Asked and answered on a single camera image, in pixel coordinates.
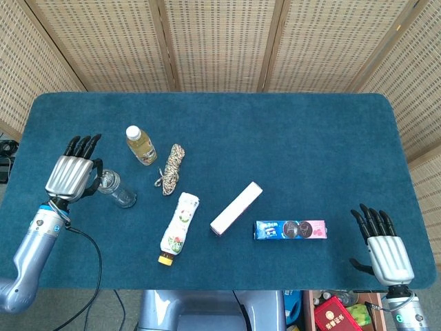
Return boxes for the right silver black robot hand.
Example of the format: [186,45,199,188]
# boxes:
[348,203,416,287]

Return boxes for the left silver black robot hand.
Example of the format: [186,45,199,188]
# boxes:
[44,133,104,203]

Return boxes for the clear glass cup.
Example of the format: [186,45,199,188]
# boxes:
[97,168,138,210]

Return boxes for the green snack packet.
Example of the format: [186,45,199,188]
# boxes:
[346,303,372,327]

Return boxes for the yellow drink bottle white cap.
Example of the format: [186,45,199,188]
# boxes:
[125,125,158,167]

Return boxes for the red booklet gold print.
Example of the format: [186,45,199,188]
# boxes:
[314,297,356,331]

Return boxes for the brown wooden crate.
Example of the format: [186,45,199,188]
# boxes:
[302,290,387,331]

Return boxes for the blue plastic container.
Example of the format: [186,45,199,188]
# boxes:
[284,290,304,325]

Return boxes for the blue and pink cookie box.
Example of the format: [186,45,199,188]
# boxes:
[254,219,328,241]

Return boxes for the white-label tea bottle yellow cap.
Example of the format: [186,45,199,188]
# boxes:
[158,192,201,267]

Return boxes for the pink and white carton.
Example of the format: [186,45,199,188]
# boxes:
[209,181,264,237]

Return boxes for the teal blue tablecloth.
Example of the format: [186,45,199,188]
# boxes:
[0,92,438,291]

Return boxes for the silver blue robot torso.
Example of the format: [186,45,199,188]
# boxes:
[137,290,287,331]

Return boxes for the woven bamboo folding screen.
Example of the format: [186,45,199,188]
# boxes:
[0,0,441,266]

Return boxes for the black equipment with cables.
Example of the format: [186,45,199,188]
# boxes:
[0,132,17,183]

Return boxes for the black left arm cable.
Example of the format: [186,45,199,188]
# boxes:
[63,223,103,331]

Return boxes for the beige braided rope bundle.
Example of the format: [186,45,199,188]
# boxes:
[154,143,186,197]

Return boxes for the thin black floor cable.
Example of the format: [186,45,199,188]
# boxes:
[113,290,125,331]

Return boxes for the black torso cable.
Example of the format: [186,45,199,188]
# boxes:
[232,290,249,323]

